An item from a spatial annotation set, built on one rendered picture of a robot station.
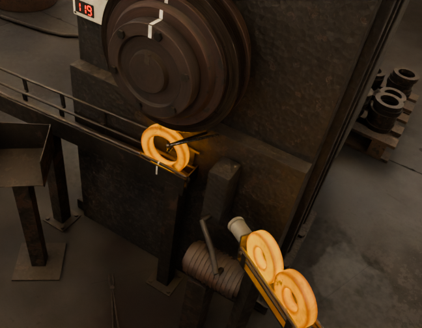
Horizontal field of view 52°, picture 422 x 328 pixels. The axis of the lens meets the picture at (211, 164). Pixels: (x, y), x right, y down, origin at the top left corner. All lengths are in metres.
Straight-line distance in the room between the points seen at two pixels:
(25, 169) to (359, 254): 1.67
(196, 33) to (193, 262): 0.77
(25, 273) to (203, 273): 0.92
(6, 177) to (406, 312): 1.85
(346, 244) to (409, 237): 0.39
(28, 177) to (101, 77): 0.44
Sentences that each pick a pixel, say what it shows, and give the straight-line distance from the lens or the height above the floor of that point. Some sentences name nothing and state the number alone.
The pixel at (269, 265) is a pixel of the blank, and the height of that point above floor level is 0.73.
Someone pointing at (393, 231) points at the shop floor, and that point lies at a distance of 2.63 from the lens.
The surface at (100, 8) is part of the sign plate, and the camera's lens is 1.56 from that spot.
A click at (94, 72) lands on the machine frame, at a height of 0.87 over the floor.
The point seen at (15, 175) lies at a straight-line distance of 1.68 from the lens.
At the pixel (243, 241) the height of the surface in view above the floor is 0.69.
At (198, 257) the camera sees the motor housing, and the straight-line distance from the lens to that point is 1.50.
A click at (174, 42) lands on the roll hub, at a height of 1.23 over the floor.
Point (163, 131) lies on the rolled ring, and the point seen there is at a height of 0.84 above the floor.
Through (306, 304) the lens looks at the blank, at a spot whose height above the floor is 0.78.
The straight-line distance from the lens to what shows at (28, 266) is 2.14.
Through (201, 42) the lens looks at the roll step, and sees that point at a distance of 1.15.
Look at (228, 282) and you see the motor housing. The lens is 1.48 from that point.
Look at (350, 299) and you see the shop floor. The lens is 2.24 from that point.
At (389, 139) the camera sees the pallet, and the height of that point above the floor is 0.14.
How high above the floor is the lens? 1.75
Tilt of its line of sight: 42 degrees down
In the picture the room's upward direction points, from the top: 11 degrees clockwise
